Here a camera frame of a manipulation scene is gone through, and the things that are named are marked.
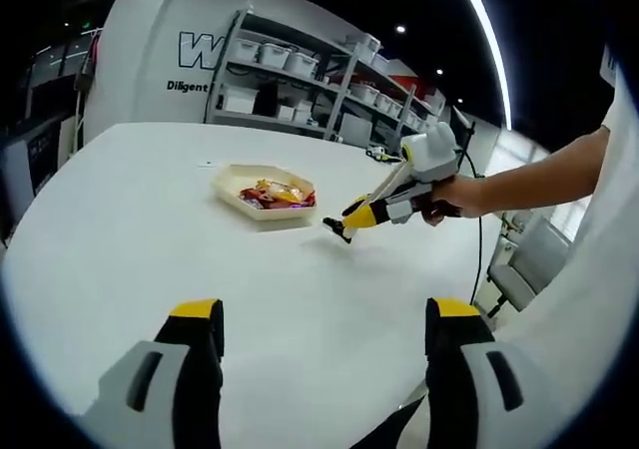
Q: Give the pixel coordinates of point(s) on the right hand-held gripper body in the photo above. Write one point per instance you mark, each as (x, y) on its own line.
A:
(432, 154)

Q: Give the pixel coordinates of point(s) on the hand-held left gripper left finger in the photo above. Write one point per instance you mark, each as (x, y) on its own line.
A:
(167, 394)

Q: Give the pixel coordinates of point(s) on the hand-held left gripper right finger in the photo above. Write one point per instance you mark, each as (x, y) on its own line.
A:
(476, 394)

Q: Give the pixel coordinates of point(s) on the beige hexagonal container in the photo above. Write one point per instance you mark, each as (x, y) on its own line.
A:
(279, 218)

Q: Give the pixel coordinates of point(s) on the person's right hand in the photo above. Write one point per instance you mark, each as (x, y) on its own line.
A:
(461, 197)

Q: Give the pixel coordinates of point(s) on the black monitor on pole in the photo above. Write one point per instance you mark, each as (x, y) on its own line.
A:
(468, 134)

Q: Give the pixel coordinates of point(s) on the white yellow device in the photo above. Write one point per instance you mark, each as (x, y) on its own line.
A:
(379, 153)

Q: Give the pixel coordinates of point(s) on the white board panel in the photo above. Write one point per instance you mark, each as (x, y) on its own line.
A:
(357, 131)

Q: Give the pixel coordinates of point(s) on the grey metal shelving rack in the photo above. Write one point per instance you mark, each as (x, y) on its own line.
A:
(344, 90)

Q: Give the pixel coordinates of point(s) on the curved ceiling light strip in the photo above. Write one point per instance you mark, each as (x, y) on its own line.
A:
(498, 55)

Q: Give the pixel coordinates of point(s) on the grey office chair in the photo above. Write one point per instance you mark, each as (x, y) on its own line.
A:
(524, 269)

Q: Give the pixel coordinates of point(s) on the person's white shirt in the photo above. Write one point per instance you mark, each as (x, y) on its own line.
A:
(589, 319)

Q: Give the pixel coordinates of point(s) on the large white box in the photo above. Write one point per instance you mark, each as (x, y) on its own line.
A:
(240, 101)

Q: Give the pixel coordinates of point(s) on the rows of white storage bins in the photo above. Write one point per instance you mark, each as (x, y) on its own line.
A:
(272, 54)

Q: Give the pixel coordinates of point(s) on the clothes rack with garments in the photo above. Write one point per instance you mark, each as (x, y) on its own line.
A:
(89, 72)

